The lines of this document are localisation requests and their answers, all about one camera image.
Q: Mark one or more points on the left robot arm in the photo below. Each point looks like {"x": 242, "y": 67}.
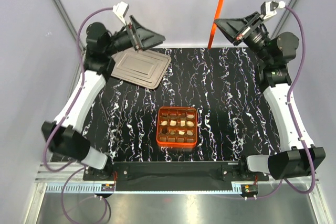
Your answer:
{"x": 63, "y": 134}

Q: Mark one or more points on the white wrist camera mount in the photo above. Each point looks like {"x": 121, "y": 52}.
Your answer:
{"x": 269, "y": 9}
{"x": 120, "y": 10}

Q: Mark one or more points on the orange box lid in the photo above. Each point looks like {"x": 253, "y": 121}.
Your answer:
{"x": 213, "y": 28}

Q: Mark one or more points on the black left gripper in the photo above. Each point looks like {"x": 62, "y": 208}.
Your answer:
{"x": 141, "y": 38}

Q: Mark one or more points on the silver metal tray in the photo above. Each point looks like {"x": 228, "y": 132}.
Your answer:
{"x": 143, "y": 68}

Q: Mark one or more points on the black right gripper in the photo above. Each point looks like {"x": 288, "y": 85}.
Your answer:
{"x": 231, "y": 28}

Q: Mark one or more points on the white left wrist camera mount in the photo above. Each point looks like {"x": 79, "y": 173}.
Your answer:
{"x": 120, "y": 10}

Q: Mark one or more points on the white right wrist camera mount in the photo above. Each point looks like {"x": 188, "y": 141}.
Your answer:
{"x": 269, "y": 9}

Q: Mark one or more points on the orange chocolate box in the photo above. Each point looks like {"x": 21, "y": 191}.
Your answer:
{"x": 172, "y": 139}

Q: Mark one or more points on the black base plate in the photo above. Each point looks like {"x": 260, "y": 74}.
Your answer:
{"x": 181, "y": 176}

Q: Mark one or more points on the aluminium rail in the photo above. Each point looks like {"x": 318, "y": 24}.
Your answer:
{"x": 46, "y": 176}

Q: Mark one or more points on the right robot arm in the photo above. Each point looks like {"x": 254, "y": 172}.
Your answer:
{"x": 299, "y": 157}

